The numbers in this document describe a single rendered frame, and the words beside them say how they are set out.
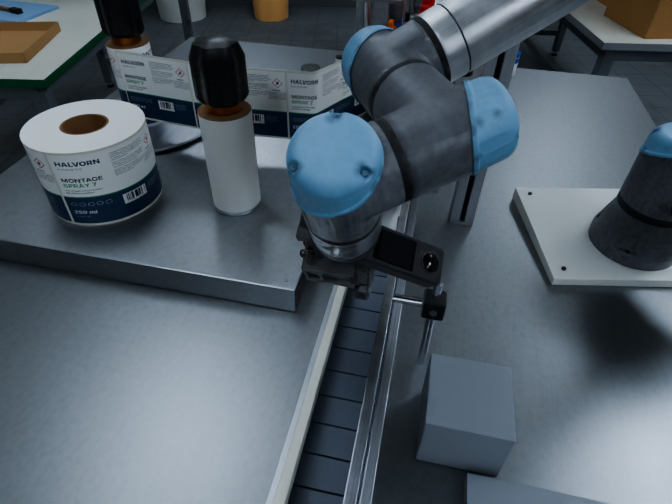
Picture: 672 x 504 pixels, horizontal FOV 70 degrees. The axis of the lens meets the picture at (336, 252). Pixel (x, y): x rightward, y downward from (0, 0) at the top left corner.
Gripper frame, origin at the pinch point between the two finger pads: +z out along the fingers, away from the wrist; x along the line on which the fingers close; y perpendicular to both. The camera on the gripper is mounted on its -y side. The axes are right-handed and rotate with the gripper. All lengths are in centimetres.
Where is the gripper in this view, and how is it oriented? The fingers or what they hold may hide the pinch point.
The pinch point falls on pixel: (370, 281)
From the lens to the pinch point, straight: 69.1
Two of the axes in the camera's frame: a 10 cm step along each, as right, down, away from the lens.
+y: -9.8, -1.5, 1.5
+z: 0.9, 3.3, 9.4
